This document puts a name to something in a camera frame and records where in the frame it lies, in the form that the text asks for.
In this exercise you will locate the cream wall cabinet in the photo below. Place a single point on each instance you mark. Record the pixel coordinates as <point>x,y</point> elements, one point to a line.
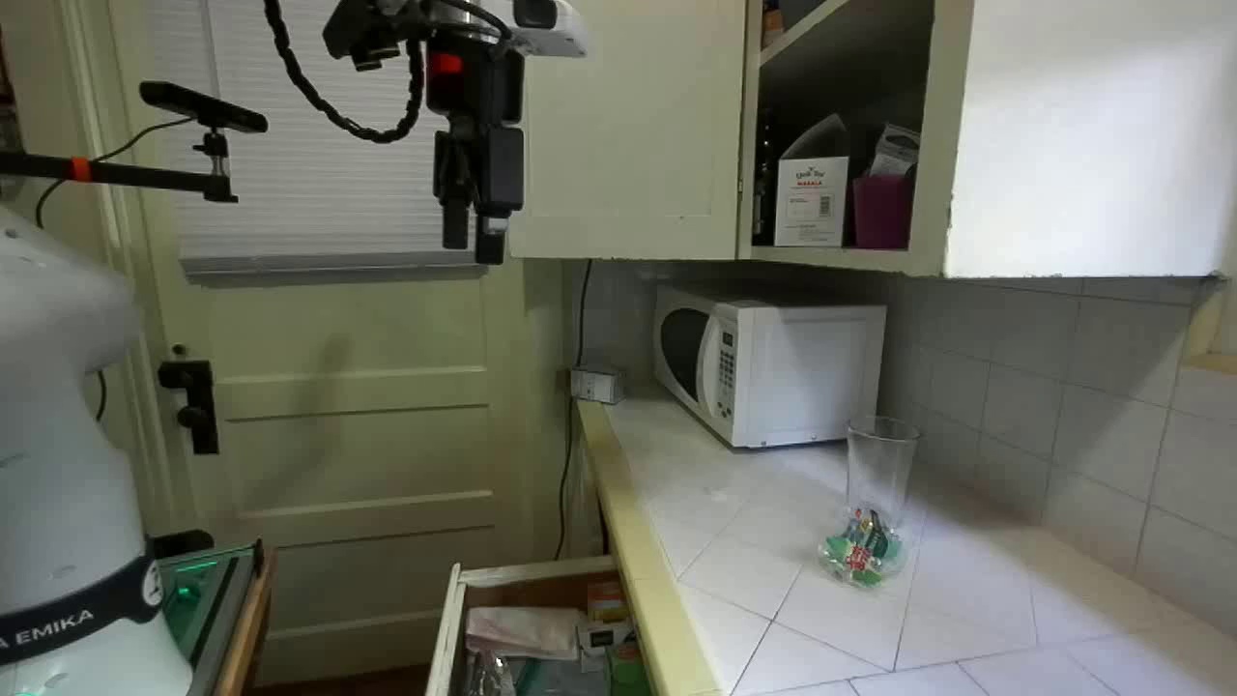
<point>632,128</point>

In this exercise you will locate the green candy bag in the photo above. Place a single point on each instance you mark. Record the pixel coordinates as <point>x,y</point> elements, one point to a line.
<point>858,548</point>

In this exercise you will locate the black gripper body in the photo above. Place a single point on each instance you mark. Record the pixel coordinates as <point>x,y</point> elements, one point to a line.
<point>479,140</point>

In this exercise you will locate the green lit control box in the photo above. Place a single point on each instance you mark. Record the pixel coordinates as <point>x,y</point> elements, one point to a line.
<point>199,601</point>

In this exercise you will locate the cream panel door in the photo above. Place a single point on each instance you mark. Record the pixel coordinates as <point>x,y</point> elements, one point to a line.
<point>372,449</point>

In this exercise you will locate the black door lock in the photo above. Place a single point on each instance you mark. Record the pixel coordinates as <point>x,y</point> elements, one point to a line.
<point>194,400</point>

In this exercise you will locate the white wooden drawer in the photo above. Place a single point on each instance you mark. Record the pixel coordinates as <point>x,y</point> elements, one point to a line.
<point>446,630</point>

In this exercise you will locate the white wall outlet box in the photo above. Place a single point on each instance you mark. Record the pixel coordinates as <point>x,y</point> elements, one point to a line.
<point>594,383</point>

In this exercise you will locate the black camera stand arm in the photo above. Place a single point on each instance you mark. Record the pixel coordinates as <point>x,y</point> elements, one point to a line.
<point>129,171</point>

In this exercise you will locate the white microwave oven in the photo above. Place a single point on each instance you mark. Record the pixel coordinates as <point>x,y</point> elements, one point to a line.
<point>786,369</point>

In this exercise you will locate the white window blind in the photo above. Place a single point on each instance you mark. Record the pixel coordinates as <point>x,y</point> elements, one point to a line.
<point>296,180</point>

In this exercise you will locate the purple container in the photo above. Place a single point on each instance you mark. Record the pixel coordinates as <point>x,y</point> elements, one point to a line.
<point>884,210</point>

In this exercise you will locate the white carton box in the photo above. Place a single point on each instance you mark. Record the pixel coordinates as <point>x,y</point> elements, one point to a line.
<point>813,197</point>

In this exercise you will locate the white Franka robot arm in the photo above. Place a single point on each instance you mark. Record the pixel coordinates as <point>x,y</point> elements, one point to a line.
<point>59,428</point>

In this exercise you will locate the green packet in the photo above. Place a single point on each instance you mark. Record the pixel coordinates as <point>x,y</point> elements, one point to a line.
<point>628,675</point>

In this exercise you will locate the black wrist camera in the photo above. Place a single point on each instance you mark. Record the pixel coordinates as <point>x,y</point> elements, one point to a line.
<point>367,28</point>

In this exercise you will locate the white cabinet door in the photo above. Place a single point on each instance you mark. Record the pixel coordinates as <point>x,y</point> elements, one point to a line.
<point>1096,128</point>

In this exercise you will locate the black bar camera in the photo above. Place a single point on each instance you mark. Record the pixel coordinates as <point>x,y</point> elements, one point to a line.
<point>199,104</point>

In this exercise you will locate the silver foil pouch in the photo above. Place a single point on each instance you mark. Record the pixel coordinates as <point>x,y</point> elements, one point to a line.
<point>895,148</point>

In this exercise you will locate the white crumpled paper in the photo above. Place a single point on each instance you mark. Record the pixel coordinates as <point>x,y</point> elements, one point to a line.
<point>522,630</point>

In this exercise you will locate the clear drinking glass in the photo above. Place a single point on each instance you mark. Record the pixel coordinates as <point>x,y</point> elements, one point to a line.
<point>878,477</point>

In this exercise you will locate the small white box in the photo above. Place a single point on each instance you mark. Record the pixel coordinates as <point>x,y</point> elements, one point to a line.
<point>604,637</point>

